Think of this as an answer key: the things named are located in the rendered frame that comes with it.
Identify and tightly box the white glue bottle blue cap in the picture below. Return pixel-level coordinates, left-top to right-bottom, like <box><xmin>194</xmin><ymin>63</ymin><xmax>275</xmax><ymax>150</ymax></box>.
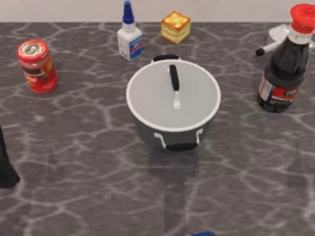
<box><xmin>117</xmin><ymin>0</ymin><xmax>144</xmax><ymax>61</ymax></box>

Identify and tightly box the clear plastic wrapper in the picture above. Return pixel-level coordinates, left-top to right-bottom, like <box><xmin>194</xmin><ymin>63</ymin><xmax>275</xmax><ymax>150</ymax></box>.
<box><xmin>267</xmin><ymin>24</ymin><xmax>315</xmax><ymax>49</ymax></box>

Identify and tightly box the blue round object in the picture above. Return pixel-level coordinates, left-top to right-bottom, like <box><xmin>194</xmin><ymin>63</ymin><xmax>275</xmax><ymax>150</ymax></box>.
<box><xmin>189</xmin><ymin>230</ymin><xmax>216</xmax><ymax>236</ymax></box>

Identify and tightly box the red jar with lid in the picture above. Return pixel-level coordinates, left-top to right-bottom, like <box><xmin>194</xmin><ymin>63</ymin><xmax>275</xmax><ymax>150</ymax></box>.
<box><xmin>16</xmin><ymin>39</ymin><xmax>59</xmax><ymax>95</ymax></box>

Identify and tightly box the dark sauce bottle red cap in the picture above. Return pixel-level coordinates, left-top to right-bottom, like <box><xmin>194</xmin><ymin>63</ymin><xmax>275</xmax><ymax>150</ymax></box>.
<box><xmin>256</xmin><ymin>3</ymin><xmax>315</xmax><ymax>114</ymax></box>

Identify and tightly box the yellow layered cake cube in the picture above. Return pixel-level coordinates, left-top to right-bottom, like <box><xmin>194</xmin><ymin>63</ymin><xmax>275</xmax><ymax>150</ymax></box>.
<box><xmin>160</xmin><ymin>10</ymin><xmax>191</xmax><ymax>45</ymax></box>

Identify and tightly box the black marker pen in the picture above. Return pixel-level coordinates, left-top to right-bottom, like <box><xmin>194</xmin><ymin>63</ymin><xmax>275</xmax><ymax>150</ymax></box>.
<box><xmin>255</xmin><ymin>41</ymin><xmax>281</xmax><ymax>57</ymax></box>

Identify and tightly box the dark gray pot with lid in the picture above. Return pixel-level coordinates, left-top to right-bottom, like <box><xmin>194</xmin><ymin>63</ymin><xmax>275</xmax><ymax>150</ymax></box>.
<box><xmin>126</xmin><ymin>54</ymin><xmax>221</xmax><ymax>154</ymax></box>

